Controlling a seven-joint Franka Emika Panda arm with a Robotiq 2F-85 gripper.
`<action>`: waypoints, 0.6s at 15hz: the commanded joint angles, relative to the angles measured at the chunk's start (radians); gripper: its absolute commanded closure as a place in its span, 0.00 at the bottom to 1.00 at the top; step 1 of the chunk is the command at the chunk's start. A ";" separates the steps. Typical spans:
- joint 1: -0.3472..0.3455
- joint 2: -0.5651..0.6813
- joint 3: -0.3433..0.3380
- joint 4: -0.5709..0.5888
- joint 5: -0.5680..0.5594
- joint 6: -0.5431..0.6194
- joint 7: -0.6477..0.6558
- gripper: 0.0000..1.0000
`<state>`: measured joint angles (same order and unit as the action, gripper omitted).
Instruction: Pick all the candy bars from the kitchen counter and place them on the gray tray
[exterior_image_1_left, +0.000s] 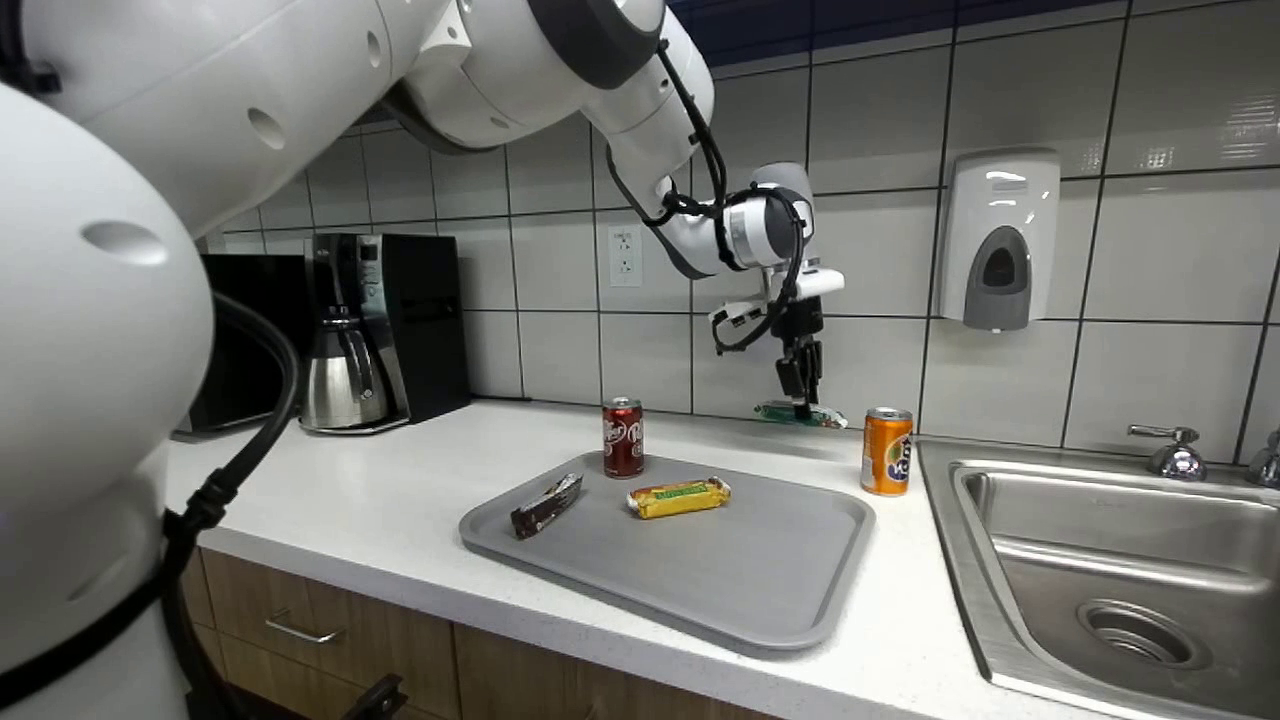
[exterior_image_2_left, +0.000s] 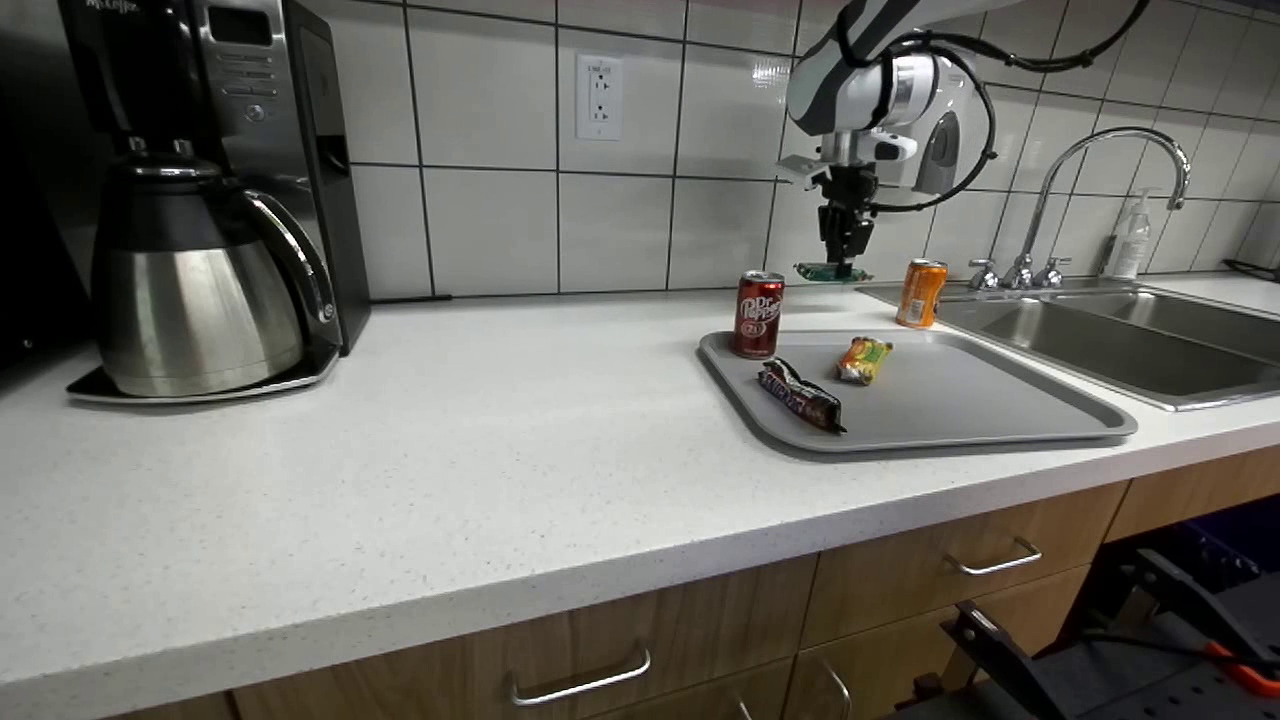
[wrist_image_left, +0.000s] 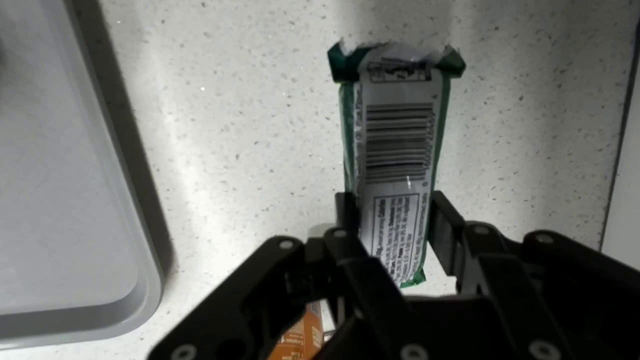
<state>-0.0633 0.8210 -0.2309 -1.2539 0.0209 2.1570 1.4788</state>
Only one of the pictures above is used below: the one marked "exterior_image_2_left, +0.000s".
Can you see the gray plastic tray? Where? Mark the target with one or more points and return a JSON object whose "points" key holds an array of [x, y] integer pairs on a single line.
{"points": [[985, 394]]}

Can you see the steel coffee carafe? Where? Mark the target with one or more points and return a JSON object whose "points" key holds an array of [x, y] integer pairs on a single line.
{"points": [[202, 307]]}

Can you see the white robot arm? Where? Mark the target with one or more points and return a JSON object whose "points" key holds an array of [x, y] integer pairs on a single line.
{"points": [[853, 92]]}

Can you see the red soda can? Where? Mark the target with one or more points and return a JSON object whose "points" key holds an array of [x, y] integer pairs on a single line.
{"points": [[757, 316]]}

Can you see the wooden lower cabinet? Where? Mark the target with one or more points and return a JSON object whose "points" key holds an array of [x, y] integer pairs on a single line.
{"points": [[664, 627]]}

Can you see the clear soap bottle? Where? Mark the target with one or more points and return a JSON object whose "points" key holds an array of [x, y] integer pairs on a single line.
{"points": [[1131, 247]]}

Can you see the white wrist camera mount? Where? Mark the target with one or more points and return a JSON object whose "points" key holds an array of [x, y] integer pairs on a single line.
{"points": [[895, 150]]}

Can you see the dark brown candy bar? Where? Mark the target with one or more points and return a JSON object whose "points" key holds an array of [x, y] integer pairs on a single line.
{"points": [[802, 394]]}

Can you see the yellow candy bar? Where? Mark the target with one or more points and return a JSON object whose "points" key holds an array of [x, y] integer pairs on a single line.
{"points": [[865, 362]]}

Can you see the orange soda can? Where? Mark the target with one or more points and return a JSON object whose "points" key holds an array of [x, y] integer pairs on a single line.
{"points": [[920, 295]]}

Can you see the chrome faucet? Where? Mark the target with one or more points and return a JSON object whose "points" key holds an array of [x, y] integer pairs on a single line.
{"points": [[1066, 166]]}

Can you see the white wall outlet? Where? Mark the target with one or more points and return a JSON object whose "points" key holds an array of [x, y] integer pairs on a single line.
{"points": [[602, 97]]}

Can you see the black equipment cart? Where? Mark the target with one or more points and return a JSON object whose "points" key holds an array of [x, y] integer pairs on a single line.
{"points": [[1225, 621]]}

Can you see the white wall soap dispenser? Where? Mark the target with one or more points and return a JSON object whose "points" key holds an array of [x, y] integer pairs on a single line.
{"points": [[951, 150]]}

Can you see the stainless steel sink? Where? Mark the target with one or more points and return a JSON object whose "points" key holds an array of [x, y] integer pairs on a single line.
{"points": [[1163, 355]]}

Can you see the black coffee maker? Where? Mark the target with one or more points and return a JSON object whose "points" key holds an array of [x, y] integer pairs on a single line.
{"points": [[265, 107]]}

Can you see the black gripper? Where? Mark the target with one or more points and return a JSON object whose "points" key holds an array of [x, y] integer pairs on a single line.
{"points": [[849, 198]]}

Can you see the black microwave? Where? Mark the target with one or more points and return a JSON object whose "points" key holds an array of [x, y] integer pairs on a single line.
{"points": [[32, 201]]}

